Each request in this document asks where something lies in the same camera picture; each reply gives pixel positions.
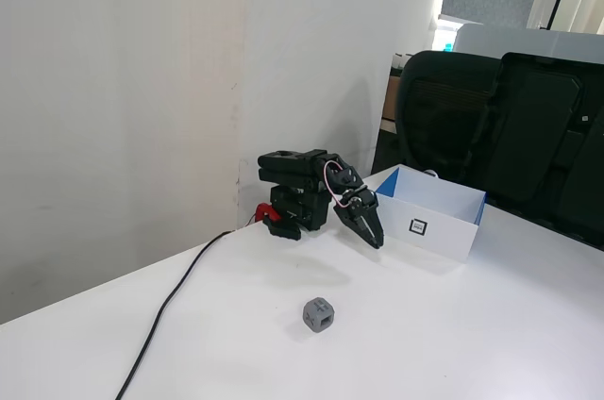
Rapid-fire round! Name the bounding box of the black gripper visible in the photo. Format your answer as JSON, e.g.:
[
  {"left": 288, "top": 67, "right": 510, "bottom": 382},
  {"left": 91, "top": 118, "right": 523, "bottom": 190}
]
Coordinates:
[{"left": 332, "top": 185, "right": 386, "bottom": 249}]

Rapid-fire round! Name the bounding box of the gray block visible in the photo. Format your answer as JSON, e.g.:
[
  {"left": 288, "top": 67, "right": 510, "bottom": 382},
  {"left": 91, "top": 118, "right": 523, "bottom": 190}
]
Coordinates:
[{"left": 301, "top": 296, "right": 335, "bottom": 337}]

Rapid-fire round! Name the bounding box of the blue and white cardboard box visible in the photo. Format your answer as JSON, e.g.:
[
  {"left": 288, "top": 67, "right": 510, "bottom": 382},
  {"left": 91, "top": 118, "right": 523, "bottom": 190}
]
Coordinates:
[{"left": 374, "top": 164, "right": 488, "bottom": 261}]

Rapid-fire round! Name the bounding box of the brown cardboard box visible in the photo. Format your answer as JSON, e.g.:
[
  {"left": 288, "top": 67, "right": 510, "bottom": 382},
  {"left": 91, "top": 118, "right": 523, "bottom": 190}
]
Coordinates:
[{"left": 380, "top": 71, "right": 403, "bottom": 124}]

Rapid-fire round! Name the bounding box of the red table clamp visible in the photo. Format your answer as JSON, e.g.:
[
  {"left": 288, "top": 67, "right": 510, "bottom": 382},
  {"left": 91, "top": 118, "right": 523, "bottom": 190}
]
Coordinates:
[{"left": 253, "top": 202, "right": 283, "bottom": 226}]

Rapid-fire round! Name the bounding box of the black mesh office chair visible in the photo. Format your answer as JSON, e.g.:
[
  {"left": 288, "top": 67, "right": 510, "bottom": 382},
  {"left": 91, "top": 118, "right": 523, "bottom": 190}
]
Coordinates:
[{"left": 370, "top": 49, "right": 502, "bottom": 184}]

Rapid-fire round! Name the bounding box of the black plastic-backed office chair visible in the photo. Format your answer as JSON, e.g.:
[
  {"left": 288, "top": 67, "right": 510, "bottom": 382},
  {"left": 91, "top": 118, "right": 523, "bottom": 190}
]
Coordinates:
[{"left": 464, "top": 51, "right": 604, "bottom": 251}]

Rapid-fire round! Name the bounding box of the white red servo wire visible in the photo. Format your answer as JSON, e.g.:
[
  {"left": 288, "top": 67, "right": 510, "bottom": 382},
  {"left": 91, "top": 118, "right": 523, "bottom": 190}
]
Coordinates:
[{"left": 322, "top": 159, "right": 351, "bottom": 206}]

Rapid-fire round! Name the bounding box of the black power cable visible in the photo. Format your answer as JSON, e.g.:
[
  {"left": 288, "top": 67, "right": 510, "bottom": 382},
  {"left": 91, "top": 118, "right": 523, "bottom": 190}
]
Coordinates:
[{"left": 114, "top": 228, "right": 237, "bottom": 400}]

